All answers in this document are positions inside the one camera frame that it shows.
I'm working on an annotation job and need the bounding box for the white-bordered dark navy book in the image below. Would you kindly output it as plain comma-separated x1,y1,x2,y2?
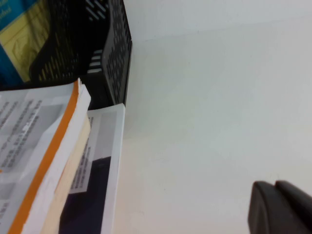
58,103,126,234

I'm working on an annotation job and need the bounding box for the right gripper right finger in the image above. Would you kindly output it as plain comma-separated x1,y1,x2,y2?
274,179,312,216

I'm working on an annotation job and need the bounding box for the blue spine book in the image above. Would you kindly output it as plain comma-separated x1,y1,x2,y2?
0,0,53,85

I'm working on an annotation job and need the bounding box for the orange-edged white ROS2 book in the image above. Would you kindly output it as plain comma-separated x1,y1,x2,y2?
0,79,92,234

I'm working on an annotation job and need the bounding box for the black mesh book stand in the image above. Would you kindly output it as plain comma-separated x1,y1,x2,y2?
0,0,134,110

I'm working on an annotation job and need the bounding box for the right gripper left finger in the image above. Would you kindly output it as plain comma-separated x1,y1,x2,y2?
248,180,312,234

